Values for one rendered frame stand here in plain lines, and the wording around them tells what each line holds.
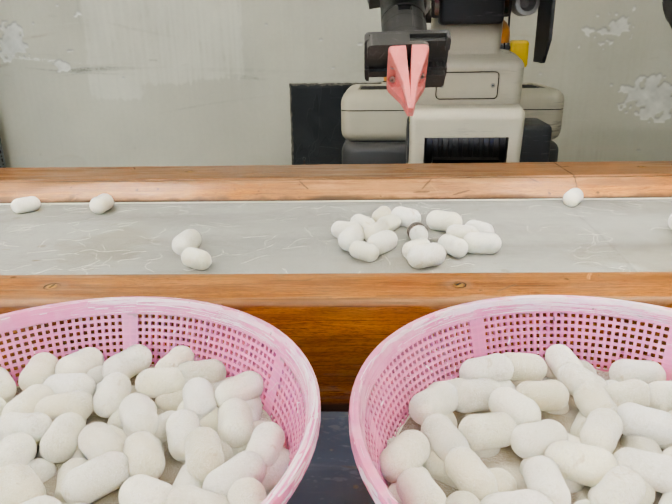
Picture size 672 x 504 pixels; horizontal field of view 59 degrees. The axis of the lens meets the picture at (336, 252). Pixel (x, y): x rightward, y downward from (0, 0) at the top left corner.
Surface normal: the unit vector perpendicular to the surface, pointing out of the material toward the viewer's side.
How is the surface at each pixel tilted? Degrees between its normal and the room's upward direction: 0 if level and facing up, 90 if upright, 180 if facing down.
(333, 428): 0
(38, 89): 90
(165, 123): 90
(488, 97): 98
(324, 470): 0
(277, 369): 72
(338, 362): 90
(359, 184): 45
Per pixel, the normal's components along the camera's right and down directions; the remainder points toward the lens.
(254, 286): -0.02, -0.94
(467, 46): -0.07, 0.47
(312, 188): -0.03, -0.42
